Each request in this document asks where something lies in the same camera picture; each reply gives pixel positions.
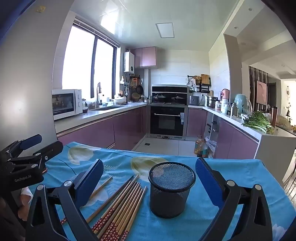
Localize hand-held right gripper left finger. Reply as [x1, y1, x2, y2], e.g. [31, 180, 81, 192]
[25, 159, 104, 241]

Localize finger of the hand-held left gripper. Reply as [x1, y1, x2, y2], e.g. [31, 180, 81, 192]
[0, 134, 43, 161]
[6, 140, 64, 173]

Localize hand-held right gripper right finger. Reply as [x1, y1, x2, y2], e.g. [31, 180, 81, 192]
[195, 158, 274, 241]

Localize black mesh utensil holder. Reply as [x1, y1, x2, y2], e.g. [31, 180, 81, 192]
[148, 161, 196, 219]

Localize bunch of wooden chopsticks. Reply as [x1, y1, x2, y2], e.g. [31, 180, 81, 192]
[60, 174, 148, 241]

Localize person's left hand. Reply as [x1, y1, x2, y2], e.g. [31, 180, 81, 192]
[20, 187, 34, 206]

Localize blue floral tablecloth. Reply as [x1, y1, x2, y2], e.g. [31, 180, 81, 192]
[21, 141, 289, 241]

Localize white plastic bag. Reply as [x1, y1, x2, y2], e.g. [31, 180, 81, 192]
[206, 137, 218, 158]

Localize yellow cooking oil bottle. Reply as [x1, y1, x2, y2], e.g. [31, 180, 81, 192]
[194, 137, 204, 156]

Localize pink base cabinets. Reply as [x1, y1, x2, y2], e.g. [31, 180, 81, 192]
[186, 108, 259, 160]
[57, 105, 148, 151]

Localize white microwave oven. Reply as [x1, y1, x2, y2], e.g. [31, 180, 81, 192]
[52, 89, 83, 121]

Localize steel kitchen faucet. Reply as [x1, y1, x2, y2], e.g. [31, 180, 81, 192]
[96, 82, 102, 109]

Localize black built-in oven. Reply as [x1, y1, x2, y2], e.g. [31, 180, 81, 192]
[148, 105, 188, 140]

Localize green leafy vegetables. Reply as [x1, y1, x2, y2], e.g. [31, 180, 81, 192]
[242, 111, 274, 134]

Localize stainless steel stockpot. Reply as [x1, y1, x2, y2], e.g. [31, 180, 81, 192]
[206, 96, 218, 108]

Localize mint green appliance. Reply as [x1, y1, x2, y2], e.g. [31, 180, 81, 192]
[233, 93, 253, 115]

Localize brown tumbler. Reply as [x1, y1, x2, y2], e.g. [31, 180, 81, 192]
[270, 106, 278, 128]

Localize kitchen window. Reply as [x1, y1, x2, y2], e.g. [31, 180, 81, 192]
[62, 20, 121, 100]

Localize dark slatted partition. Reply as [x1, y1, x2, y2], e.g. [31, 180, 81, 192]
[248, 66, 270, 112]

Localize black integrated stove hood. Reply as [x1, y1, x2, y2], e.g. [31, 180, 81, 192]
[152, 85, 188, 105]

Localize black wall rack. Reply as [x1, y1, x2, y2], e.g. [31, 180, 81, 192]
[187, 75, 212, 93]

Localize pink wall picture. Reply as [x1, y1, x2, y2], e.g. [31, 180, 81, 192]
[256, 80, 267, 105]

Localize white wall water heater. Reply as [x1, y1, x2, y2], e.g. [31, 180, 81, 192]
[124, 51, 135, 74]

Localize pink wall cabinet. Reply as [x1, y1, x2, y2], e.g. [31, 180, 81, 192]
[131, 46, 156, 68]

